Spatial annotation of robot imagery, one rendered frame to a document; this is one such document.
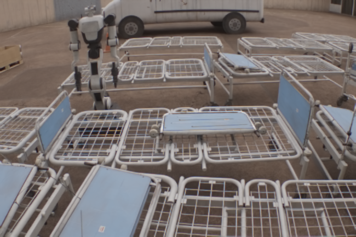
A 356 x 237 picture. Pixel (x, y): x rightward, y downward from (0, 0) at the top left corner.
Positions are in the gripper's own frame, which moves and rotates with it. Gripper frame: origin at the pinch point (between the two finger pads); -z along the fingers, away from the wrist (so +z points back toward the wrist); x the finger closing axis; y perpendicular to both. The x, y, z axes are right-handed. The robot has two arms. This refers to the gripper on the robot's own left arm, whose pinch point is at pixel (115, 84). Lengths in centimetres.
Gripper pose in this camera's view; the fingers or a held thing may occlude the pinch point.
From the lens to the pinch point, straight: 327.2
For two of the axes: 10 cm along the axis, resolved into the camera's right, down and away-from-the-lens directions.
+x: 0.8, 2.7, -9.6
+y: 9.9, -0.8, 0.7
